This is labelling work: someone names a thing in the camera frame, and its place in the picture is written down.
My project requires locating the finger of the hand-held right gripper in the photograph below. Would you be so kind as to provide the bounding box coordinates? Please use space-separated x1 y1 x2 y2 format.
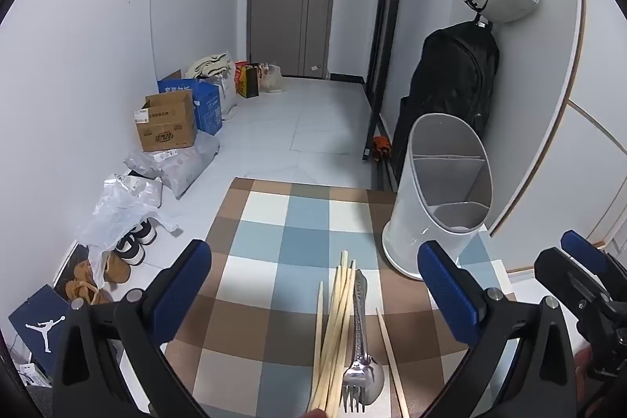
561 229 624 297
534 246 611 324

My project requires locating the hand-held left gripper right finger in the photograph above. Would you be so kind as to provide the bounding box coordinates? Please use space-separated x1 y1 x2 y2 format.
416 240 581 418

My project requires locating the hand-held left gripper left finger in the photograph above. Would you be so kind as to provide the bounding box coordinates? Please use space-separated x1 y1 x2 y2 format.
51 239 214 418

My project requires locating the white utensil holder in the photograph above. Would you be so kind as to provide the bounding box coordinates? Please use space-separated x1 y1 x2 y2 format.
381 113 493 280

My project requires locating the patterned steel spoon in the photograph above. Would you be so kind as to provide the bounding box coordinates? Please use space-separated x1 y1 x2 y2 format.
353 268 387 405

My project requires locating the bunch of wooden chopsticks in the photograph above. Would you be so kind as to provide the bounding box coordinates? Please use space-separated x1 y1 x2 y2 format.
308 250 410 418

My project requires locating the hammered steel fork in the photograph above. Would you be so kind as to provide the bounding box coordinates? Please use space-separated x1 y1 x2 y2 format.
342 268 369 415

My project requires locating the black white sneaker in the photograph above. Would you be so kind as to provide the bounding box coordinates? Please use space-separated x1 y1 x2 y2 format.
130 222 158 245
115 234 147 265

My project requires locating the brown shoe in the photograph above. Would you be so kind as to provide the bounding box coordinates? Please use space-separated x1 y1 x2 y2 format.
103 252 131 284
66 259 113 307

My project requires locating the checkered table mat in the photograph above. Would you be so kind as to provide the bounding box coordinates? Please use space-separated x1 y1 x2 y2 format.
164 177 515 418

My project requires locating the white cabinet wooden trim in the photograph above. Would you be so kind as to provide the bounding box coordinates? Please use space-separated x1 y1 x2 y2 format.
485 0 627 273

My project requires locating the clear plastic bag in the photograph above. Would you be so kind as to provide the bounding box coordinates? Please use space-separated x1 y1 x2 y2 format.
78 176 183 289

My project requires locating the grey plastic package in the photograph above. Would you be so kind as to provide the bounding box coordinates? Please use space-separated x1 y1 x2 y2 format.
125 135 220 198

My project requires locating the orange black object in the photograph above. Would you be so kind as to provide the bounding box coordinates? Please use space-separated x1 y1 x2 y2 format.
372 135 394 159

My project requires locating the brown cardboard box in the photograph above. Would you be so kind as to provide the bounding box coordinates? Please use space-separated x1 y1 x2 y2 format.
136 91 198 153

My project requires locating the navy shoe box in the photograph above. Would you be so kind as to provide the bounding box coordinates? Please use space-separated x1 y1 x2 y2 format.
9 284 70 375

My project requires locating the blue cardboard box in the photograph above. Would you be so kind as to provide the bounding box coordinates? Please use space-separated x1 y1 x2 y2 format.
157 72 223 136

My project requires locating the small white box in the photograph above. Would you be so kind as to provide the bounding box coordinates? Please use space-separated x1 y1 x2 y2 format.
20 362 53 390

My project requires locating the white shopping bag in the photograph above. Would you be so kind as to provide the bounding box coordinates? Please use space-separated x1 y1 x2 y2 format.
206 72 239 120

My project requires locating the black yellow paper bag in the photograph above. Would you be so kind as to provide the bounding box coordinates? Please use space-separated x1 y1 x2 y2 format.
242 64 261 100

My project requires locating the black backpack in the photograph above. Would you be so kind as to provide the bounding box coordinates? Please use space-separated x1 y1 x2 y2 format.
392 20 500 164

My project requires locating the pale plastic bag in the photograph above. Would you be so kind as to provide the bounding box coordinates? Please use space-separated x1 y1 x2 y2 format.
259 63 286 94

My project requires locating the black metal frame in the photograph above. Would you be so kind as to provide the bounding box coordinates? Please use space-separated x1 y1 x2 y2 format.
362 0 415 191

